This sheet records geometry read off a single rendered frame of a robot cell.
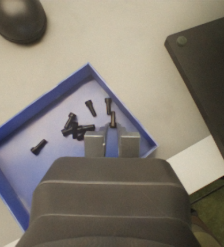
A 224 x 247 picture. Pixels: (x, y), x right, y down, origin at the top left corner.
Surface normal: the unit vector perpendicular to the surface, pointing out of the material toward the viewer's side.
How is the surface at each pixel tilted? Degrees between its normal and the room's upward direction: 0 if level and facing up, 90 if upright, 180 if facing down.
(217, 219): 0
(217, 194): 0
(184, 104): 0
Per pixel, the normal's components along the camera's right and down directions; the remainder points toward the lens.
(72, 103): 0.00, -0.20
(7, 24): -0.21, 0.61
